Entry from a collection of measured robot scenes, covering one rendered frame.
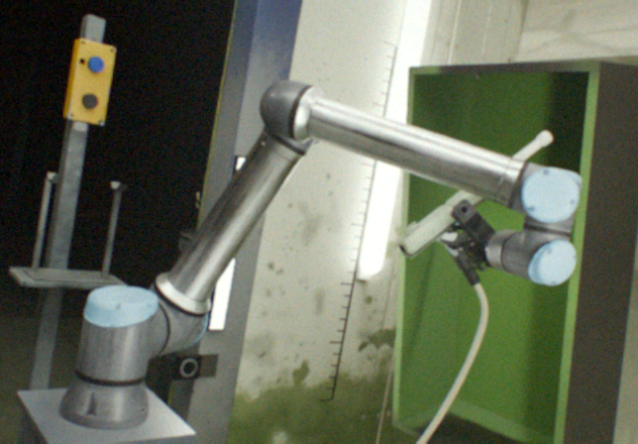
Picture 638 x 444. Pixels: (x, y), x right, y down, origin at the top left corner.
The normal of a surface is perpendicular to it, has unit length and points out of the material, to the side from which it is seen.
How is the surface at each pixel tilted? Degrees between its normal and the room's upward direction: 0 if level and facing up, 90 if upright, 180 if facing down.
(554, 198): 91
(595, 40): 90
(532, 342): 102
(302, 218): 90
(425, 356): 90
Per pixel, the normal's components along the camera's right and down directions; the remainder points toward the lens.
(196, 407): 0.59, 0.15
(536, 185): -0.29, 0.01
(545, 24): -0.79, -0.11
